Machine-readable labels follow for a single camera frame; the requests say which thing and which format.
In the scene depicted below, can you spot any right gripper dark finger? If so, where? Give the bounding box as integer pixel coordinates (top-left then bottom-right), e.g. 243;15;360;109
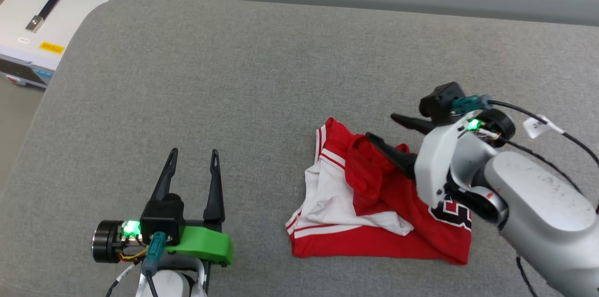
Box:
366;132;418;180
391;114;438;136

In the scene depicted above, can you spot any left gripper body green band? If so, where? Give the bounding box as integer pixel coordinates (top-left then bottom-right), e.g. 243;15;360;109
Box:
91;215;234;297

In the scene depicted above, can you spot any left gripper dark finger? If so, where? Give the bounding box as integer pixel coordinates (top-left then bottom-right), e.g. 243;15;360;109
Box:
203;149;226;223
151;148;179;202

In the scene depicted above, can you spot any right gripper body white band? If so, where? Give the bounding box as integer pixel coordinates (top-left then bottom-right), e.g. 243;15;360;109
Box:
414;109;516;210

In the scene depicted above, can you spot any red and white jersey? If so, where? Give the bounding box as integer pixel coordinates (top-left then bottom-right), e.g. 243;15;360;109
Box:
285;117;472;266

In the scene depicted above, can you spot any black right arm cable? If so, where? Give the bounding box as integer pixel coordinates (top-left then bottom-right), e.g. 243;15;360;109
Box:
452;95;599;167

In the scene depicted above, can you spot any white cable tag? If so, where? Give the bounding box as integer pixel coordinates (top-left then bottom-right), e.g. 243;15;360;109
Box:
523;115;565;139

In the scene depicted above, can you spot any white equipment case black handle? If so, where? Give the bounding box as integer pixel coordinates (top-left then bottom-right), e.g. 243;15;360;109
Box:
0;0;143;89

